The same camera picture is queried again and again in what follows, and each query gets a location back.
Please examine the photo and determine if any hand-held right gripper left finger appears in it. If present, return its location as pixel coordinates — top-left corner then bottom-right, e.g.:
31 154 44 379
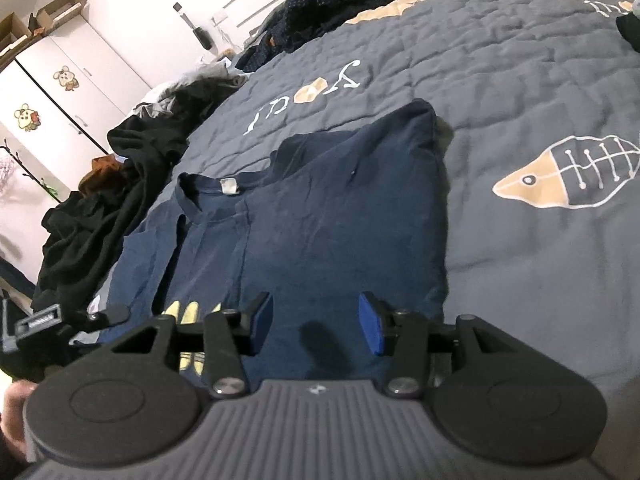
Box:
107 291 276 401

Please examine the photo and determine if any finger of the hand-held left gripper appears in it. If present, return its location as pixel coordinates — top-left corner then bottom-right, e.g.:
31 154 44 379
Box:
60 305 132 335

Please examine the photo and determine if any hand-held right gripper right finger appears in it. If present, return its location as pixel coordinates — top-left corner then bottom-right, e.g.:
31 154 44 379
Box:
357 290 532 402

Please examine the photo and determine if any navy t-shirt with yellow print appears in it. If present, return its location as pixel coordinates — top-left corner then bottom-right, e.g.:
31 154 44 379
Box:
70 99 449 397

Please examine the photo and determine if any black clothes rack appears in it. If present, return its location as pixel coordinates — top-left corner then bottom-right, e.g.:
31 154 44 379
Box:
0 137 63 201

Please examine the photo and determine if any person's left hand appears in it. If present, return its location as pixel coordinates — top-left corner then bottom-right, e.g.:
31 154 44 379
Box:
0 381 37 459

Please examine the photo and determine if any orange-brown garment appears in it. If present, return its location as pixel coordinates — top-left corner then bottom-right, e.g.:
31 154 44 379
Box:
79 154 132 197

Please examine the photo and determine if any cartoon animal sticker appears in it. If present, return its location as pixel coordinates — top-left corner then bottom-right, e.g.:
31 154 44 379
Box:
14 105 42 132
52 65 81 92

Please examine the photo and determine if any white-grey garment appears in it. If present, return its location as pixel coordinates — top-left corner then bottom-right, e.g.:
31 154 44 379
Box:
132 77 236 118

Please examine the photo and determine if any white wardrobe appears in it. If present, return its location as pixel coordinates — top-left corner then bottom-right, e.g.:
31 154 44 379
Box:
0 7 153 201

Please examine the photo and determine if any grey quilted fish-print blanket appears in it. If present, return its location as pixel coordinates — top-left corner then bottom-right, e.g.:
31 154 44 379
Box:
87 0 640 480

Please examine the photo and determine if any black hairbrush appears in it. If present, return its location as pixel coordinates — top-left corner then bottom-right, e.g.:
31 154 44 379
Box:
172 2 217 52

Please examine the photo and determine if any open cardboard box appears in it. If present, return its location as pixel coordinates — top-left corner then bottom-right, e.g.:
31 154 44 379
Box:
0 11 35 60
34 0 92 36

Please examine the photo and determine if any navy dotted garment brown trim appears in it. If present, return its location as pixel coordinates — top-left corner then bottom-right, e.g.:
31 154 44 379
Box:
235 0 433 75

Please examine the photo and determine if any black folded garment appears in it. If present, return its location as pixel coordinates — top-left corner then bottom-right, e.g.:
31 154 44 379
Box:
616 10 640 54

